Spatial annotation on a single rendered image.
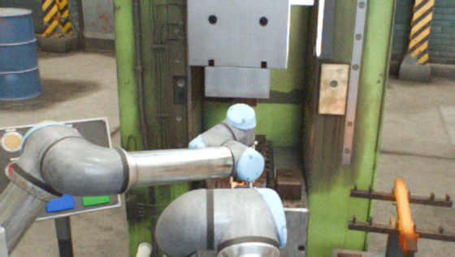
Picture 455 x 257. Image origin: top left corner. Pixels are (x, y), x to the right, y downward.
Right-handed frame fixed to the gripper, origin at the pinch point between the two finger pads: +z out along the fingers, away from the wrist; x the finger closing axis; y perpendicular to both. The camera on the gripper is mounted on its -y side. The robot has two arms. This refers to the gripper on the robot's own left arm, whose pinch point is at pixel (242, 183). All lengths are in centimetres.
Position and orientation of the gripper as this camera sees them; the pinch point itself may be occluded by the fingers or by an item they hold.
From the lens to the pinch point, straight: 167.8
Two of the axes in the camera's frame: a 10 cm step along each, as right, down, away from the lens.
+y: -0.2, 7.8, -6.3
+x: 10.0, 0.3, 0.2
